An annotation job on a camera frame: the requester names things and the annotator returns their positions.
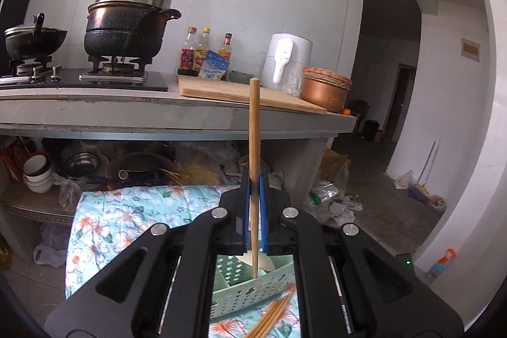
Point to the blue and white bag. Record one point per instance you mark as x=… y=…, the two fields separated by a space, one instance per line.
x=214 y=66

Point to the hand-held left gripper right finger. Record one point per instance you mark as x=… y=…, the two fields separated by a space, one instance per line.
x=264 y=215

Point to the red printed packet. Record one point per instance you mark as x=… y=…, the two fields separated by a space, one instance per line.
x=12 y=160

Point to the colourful plastic bottle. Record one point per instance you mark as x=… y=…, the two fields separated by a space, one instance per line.
x=440 y=264

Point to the dark brown wok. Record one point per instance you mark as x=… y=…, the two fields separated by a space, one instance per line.
x=142 y=167

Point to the sauce bottle red label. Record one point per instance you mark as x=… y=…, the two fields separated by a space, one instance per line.
x=187 y=57

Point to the wooden cutting board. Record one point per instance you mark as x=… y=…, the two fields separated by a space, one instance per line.
x=222 y=90

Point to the black wok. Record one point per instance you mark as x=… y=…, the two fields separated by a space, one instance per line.
x=31 y=43

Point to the floral blanket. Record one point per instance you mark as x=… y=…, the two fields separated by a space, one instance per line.
x=119 y=219

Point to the black gas stove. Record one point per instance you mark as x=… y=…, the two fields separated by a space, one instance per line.
x=119 y=82

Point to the small orange fruit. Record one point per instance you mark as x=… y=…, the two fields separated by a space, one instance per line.
x=345 y=110

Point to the broom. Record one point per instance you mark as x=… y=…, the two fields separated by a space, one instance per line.
x=426 y=179

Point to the white air fryer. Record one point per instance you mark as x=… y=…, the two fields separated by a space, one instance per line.
x=289 y=53

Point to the green plastic utensil holder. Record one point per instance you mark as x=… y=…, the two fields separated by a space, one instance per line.
x=237 y=294

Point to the yellow dried noodles bag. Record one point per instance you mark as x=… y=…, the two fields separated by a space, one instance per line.
x=198 y=173

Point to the beige rice paddle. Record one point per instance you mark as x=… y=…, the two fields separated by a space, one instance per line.
x=266 y=262

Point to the woven basket tray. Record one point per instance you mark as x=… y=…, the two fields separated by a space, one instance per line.
x=326 y=76

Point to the sauce bottle red cap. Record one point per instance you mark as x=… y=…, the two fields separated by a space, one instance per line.
x=225 y=47

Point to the steel bowl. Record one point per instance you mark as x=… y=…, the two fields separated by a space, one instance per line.
x=81 y=163

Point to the stack of white bowls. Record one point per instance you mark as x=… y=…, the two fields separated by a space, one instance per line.
x=37 y=173

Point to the copper basin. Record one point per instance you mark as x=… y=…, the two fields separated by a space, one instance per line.
x=321 y=96

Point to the black trash bin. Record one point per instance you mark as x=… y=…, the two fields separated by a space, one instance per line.
x=371 y=130

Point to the cardboard box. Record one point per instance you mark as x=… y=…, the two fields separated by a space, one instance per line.
x=334 y=163

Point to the heap of plastic bags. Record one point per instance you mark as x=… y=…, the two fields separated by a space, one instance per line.
x=336 y=203

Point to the sauce bottle yellow label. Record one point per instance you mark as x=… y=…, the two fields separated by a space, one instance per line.
x=202 y=53

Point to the black stockpot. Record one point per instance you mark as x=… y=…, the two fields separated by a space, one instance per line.
x=122 y=33

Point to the large clear plastic bag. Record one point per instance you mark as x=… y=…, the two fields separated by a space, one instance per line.
x=206 y=154

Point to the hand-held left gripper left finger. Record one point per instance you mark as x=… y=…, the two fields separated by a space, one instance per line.
x=246 y=215

